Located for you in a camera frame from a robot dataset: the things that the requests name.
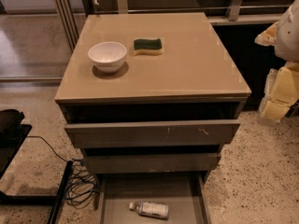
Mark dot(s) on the grey drawer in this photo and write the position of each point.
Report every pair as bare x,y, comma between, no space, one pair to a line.
153,133
152,163
182,193

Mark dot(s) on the middle grey drawer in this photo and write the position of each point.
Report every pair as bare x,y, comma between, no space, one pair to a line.
152,163

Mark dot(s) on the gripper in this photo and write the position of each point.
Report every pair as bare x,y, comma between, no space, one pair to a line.
288,34

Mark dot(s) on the beige drawer cabinet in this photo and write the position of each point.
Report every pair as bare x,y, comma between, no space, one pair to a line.
194,79

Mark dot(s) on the top grey drawer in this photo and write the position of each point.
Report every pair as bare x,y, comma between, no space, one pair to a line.
153,133

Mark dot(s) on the green yellow sponge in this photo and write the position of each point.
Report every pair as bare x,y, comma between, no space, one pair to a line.
147,46

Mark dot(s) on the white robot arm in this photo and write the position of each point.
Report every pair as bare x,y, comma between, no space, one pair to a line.
287,38

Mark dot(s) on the bottom grey drawer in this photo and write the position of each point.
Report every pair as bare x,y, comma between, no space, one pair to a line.
182,193

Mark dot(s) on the metal railing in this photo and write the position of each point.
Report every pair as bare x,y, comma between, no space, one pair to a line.
219,11

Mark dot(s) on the white bowl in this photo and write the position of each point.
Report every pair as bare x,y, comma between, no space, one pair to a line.
108,57

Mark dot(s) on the clear plastic bottle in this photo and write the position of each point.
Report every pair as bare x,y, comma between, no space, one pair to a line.
148,209

